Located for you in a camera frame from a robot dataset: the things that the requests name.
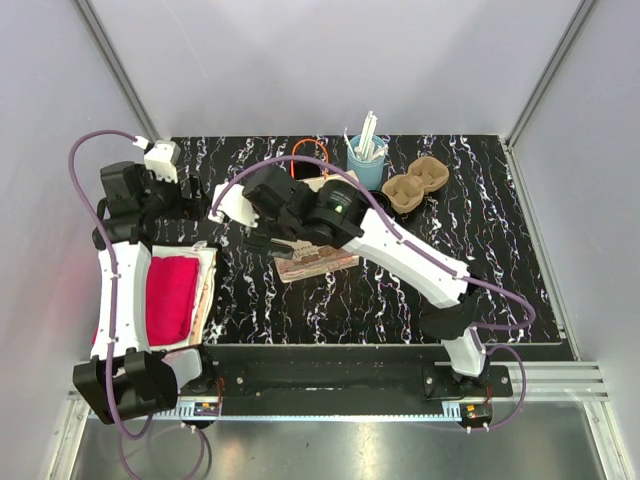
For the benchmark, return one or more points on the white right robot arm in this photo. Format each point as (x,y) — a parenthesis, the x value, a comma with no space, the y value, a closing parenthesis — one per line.
(338,215)

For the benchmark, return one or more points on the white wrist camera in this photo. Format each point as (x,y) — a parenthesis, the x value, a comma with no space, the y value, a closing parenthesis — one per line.
(233,206)
(161,161)

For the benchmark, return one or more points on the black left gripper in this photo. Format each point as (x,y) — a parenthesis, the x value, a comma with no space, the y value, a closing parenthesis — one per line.
(193,208)

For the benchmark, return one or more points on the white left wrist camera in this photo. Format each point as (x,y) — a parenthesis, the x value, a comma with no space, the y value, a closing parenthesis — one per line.
(161,161)

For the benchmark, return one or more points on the left aluminium frame post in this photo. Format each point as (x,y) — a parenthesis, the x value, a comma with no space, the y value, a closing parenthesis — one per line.
(108,52)

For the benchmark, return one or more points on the aluminium frame post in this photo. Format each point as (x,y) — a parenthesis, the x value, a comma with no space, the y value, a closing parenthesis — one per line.
(570,35)
(108,52)

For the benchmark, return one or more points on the stack of black cups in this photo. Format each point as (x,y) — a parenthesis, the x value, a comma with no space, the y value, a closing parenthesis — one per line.
(303,170)

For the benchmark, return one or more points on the printed paper takeout bag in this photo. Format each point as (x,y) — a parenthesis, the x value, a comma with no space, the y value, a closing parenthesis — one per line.
(309,260)

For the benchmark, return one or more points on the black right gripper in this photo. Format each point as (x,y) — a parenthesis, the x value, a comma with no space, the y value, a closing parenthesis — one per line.
(265,245)

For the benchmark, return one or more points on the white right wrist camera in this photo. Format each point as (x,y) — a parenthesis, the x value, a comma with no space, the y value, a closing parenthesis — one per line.
(233,206)

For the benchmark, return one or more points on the light blue straw holder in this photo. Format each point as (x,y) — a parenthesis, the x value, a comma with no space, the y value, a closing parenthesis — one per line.
(369,174)

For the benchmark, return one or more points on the pink folded cloth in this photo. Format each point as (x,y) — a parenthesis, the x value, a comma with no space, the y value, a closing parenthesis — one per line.
(170,296)

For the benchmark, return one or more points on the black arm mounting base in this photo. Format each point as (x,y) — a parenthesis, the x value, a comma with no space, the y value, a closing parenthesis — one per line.
(383,382)

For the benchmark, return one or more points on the right aluminium frame post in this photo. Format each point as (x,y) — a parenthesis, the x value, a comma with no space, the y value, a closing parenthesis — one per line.
(570,35)

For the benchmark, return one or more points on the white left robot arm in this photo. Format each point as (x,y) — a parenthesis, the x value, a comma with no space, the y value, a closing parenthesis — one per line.
(145,349)

